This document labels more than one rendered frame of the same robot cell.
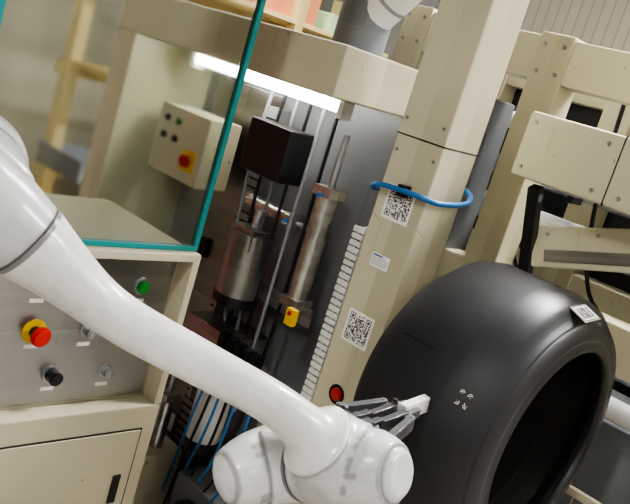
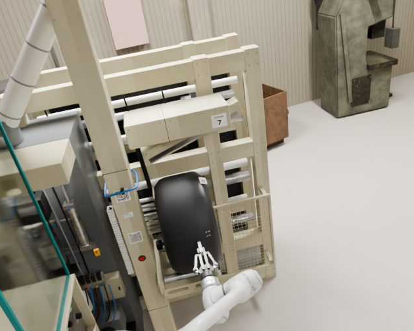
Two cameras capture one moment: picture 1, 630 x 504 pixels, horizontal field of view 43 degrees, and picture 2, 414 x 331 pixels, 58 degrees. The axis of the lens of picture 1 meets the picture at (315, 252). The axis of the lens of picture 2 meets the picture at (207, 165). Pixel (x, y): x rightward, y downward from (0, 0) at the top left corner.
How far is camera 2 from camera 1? 1.15 m
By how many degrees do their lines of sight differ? 47
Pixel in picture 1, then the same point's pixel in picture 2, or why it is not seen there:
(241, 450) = not seen: hidden behind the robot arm
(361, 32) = (12, 135)
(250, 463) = not seen: hidden behind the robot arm
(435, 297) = (171, 215)
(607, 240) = (167, 144)
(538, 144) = (134, 136)
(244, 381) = (230, 302)
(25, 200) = not seen: outside the picture
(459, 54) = (110, 138)
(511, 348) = (206, 210)
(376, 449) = (254, 278)
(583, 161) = (154, 132)
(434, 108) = (113, 159)
